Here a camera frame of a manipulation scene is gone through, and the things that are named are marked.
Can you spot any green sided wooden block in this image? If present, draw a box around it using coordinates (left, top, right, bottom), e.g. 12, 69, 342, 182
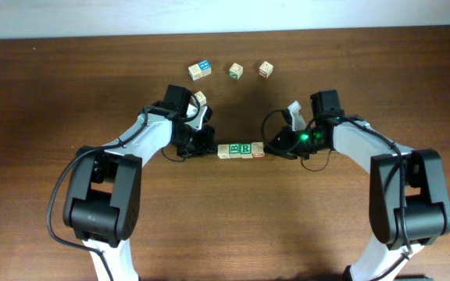
229, 62, 244, 80

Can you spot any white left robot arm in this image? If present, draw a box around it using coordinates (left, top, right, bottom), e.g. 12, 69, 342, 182
59, 85, 216, 280

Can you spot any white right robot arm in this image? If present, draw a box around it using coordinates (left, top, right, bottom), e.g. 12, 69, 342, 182
265, 90, 450, 281

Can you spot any red sided far block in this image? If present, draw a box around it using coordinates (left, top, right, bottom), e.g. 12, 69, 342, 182
259, 61, 273, 78

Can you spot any green letter R block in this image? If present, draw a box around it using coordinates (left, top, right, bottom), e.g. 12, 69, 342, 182
240, 143, 253, 158

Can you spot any blue top wooden block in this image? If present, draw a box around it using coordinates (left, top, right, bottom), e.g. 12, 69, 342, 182
198, 59, 212, 76

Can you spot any red sided wooden block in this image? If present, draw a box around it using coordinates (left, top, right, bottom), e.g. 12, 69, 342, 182
252, 142, 265, 158

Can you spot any green letter B block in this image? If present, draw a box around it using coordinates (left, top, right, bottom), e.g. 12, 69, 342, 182
229, 144, 241, 158

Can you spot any baseball picture wooden block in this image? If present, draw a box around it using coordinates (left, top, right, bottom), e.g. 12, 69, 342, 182
195, 91, 207, 107

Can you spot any wooden letter M block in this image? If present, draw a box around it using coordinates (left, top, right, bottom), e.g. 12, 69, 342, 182
217, 144, 230, 159

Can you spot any plain wooden block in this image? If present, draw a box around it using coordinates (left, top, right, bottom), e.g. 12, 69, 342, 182
188, 64, 202, 80

